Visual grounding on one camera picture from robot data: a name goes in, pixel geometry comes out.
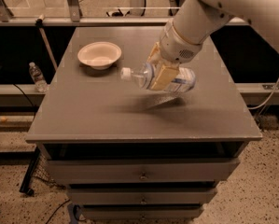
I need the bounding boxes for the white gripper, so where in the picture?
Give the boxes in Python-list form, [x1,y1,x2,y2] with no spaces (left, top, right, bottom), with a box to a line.
[146,20,202,91]

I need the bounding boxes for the bottom grey drawer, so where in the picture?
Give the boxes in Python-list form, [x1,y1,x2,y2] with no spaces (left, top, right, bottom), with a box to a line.
[82,205,203,220]

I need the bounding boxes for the grey drawer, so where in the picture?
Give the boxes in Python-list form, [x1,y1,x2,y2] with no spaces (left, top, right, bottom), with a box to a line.
[68,188,217,205]
[47,158,240,184]
[82,205,203,220]

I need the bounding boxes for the middle grey drawer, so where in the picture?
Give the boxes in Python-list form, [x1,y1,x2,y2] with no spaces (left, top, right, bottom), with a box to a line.
[68,188,217,205]

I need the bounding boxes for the black metal stand leg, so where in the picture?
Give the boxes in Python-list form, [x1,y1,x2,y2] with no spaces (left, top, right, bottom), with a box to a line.
[20,147,40,196]

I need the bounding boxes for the small clear water bottle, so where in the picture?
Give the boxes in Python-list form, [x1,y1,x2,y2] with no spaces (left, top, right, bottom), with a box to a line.
[29,63,49,93]

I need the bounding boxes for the wooden stick with black clamp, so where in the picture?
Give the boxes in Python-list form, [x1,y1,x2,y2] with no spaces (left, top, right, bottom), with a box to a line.
[35,14,58,71]

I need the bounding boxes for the top grey drawer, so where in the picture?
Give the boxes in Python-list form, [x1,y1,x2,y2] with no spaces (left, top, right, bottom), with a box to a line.
[47,158,240,184]

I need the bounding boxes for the black floor cable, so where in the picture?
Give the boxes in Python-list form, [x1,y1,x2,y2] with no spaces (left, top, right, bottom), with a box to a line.
[45,199,72,224]

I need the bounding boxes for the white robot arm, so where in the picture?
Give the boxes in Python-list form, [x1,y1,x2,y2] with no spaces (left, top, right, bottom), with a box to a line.
[147,0,279,91]

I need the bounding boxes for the white bowl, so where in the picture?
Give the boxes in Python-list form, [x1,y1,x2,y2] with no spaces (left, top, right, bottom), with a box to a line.
[77,42,122,70]

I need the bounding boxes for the blue label plastic bottle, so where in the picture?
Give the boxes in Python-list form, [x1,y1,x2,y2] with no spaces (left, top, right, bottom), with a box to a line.
[120,63,196,92]

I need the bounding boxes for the grey drawer cabinet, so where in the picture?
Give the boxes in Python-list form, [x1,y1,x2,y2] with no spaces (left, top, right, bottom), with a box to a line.
[26,27,261,209]

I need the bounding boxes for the metal railing frame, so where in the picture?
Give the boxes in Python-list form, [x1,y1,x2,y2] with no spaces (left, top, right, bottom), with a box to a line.
[0,0,279,27]

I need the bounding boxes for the white cable at right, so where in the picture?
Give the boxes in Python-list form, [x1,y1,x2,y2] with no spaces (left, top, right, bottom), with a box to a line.
[246,61,279,111]

